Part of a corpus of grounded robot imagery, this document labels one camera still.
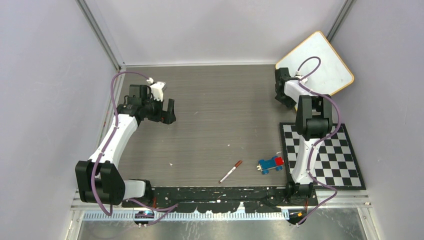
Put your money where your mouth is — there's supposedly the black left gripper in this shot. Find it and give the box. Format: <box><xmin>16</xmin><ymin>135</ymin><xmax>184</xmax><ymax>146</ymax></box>
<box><xmin>142</xmin><ymin>94</ymin><xmax>176</xmax><ymax>125</ymax></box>

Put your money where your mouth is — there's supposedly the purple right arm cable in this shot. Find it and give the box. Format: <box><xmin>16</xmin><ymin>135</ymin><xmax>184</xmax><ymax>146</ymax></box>
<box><xmin>295</xmin><ymin>56</ymin><xmax>342</xmax><ymax>226</ymax></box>

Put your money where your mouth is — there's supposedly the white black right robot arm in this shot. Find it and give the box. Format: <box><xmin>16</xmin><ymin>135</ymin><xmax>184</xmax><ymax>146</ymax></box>
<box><xmin>274</xmin><ymin>67</ymin><xmax>333</xmax><ymax>205</ymax></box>

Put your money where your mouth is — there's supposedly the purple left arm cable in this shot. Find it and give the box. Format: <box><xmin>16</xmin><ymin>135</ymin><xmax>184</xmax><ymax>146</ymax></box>
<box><xmin>90</xmin><ymin>71</ymin><xmax>179</xmax><ymax>226</ymax></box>

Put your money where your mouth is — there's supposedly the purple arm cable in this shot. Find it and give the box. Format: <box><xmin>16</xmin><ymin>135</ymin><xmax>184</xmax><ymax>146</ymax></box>
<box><xmin>90</xmin><ymin>71</ymin><xmax>179</xmax><ymax>226</ymax></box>
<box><xmin>295</xmin><ymin>56</ymin><xmax>342</xmax><ymax>226</ymax></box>

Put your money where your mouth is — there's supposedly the brown whiteboard marker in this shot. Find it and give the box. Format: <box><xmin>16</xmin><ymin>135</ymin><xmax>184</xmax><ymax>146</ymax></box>
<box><xmin>218</xmin><ymin>160</ymin><xmax>243</xmax><ymax>184</ymax></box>

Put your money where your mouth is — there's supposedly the blue red toy car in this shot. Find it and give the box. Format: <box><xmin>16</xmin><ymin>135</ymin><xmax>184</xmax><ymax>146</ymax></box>
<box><xmin>256</xmin><ymin>156</ymin><xmax>285</xmax><ymax>175</ymax></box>

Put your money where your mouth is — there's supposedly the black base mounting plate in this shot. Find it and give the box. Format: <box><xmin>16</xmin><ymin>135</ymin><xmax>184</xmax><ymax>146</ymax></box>
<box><xmin>135</xmin><ymin>186</ymin><xmax>318</xmax><ymax>214</ymax></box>

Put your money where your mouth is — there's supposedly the black white checkerboard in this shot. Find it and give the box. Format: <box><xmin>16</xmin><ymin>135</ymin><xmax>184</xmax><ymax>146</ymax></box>
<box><xmin>279</xmin><ymin>122</ymin><xmax>366</xmax><ymax>190</ymax></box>

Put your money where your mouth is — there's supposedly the yellow framed whiteboard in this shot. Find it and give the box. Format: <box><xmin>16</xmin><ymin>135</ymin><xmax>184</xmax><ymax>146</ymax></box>
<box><xmin>274</xmin><ymin>31</ymin><xmax>355</xmax><ymax>109</ymax></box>

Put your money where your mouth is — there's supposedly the aluminium front frame rail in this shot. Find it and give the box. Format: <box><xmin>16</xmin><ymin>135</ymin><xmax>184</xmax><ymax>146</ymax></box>
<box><xmin>71</xmin><ymin>191</ymin><xmax>372</xmax><ymax>225</ymax></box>

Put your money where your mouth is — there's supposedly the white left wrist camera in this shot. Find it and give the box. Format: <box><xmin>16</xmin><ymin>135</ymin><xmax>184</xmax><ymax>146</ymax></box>
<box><xmin>146</xmin><ymin>77</ymin><xmax>166</xmax><ymax>102</ymax></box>

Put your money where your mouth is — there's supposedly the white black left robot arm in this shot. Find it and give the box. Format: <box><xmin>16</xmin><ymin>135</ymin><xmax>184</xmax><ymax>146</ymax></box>
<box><xmin>75</xmin><ymin>81</ymin><xmax>176</xmax><ymax>207</ymax></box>

